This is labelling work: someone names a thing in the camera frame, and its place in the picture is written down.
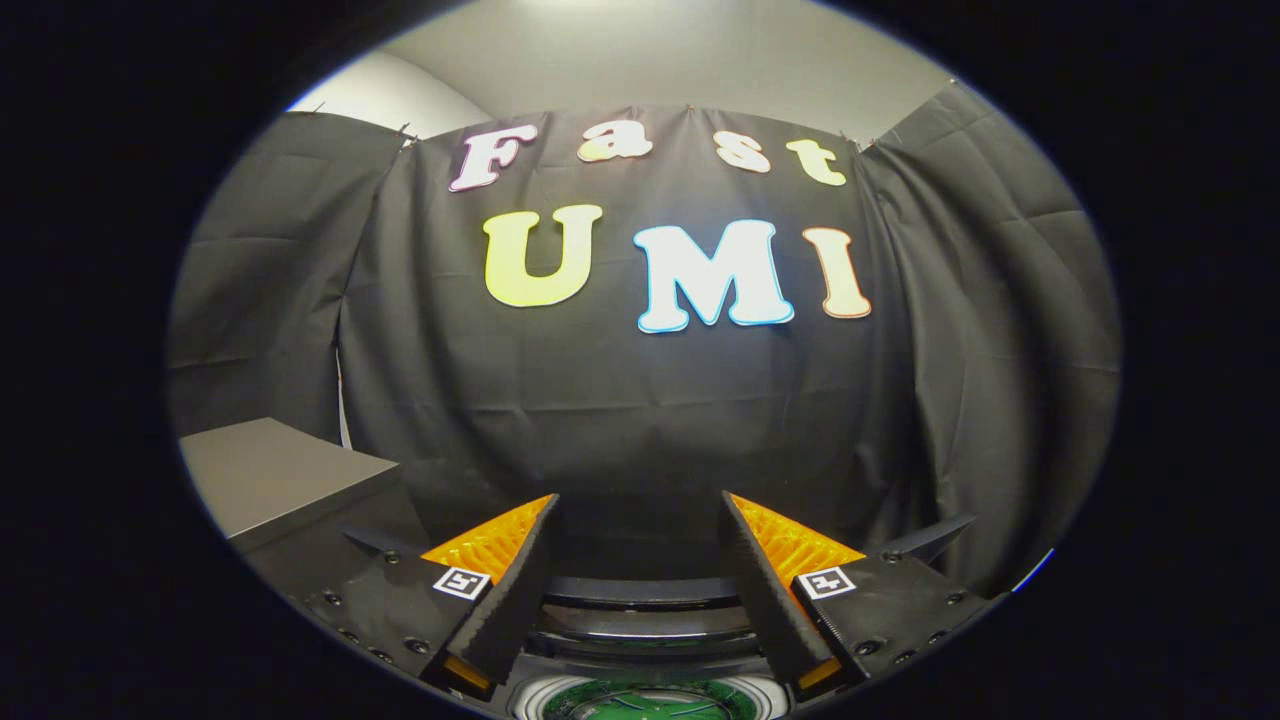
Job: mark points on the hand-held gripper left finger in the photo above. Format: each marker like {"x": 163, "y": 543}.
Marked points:
{"x": 515, "y": 590}

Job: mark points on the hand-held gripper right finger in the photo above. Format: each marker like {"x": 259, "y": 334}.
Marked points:
{"x": 765, "y": 590}

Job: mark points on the dark grey washing machine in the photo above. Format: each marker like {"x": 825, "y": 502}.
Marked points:
{"x": 530, "y": 700}

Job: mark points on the green polo shirt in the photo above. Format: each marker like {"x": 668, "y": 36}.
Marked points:
{"x": 640, "y": 702}

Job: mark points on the black backdrop cloth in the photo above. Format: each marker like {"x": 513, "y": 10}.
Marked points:
{"x": 650, "y": 420}

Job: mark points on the grey cabinet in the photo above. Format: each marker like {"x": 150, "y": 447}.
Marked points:
{"x": 280, "y": 470}

